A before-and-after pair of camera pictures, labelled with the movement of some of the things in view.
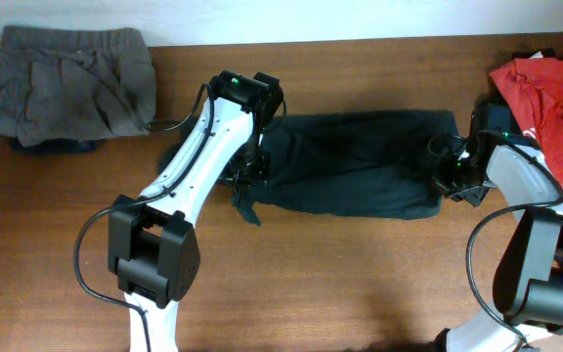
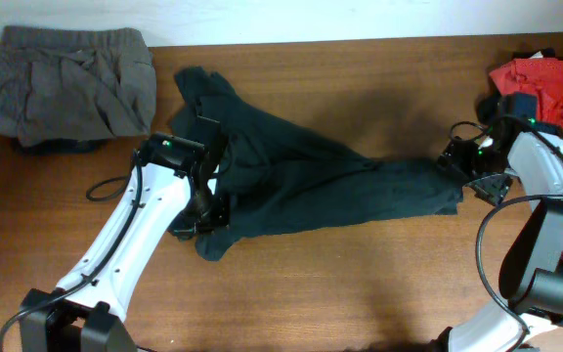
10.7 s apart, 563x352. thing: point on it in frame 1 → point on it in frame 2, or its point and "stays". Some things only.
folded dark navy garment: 57,146 stays
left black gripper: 261,171 → 220,218
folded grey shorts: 48,83 stays
